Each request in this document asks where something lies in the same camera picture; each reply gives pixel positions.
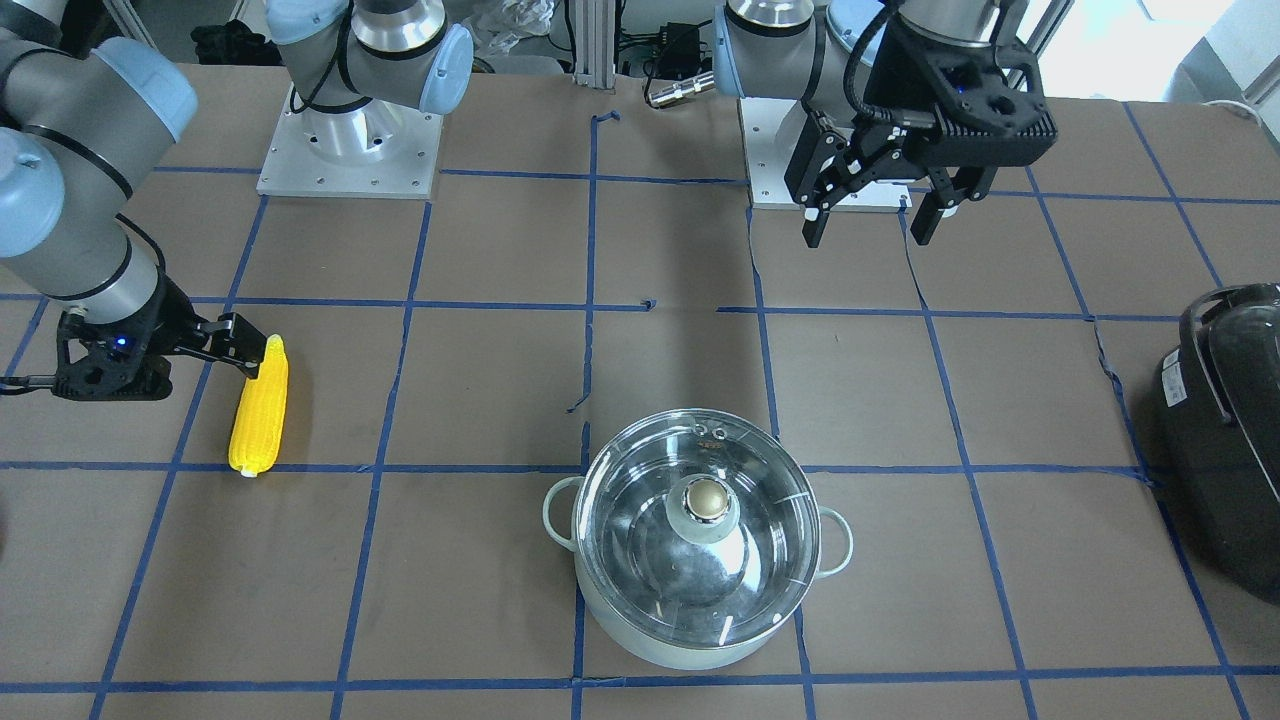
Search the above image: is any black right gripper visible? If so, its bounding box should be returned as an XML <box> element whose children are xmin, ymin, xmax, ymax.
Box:
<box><xmin>52</xmin><ymin>275</ymin><xmax>268</xmax><ymax>401</ymax></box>

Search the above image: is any pale green electric pot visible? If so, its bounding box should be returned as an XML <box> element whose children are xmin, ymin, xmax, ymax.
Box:
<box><xmin>543</xmin><ymin>407</ymin><xmax>854</xmax><ymax>671</ymax></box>

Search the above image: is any glass pot lid with knob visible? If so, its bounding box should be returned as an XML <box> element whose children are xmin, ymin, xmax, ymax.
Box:
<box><xmin>573</xmin><ymin>407</ymin><xmax>823</xmax><ymax>648</ymax></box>

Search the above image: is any black rice cooker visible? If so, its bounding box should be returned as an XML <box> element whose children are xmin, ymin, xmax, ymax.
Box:
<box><xmin>1156</xmin><ymin>283</ymin><xmax>1279</xmax><ymax>603</ymax></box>

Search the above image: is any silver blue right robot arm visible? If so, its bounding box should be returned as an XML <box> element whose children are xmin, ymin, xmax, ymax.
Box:
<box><xmin>1</xmin><ymin>1</ymin><xmax>475</xmax><ymax>402</ymax></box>

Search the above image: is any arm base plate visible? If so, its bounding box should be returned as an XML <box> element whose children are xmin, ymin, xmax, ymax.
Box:
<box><xmin>256</xmin><ymin>88</ymin><xmax>444</xmax><ymax>201</ymax></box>
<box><xmin>739</xmin><ymin>97</ymin><xmax>911</xmax><ymax>213</ymax></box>

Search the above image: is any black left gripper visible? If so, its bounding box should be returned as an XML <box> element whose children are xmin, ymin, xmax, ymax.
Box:
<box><xmin>796</xmin><ymin>18</ymin><xmax>1059</xmax><ymax>249</ymax></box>

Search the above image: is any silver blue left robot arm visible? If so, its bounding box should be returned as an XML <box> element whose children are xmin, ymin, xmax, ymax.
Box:
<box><xmin>712</xmin><ymin>1</ymin><xmax>1059</xmax><ymax>249</ymax></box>

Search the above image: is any aluminium frame post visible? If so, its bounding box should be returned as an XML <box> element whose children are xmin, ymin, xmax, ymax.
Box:
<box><xmin>566</xmin><ymin>1</ymin><xmax>621</xmax><ymax>94</ymax></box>

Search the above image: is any yellow plastic corn cob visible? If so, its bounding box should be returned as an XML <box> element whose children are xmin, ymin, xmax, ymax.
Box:
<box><xmin>227</xmin><ymin>334</ymin><xmax>291</xmax><ymax>478</ymax></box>

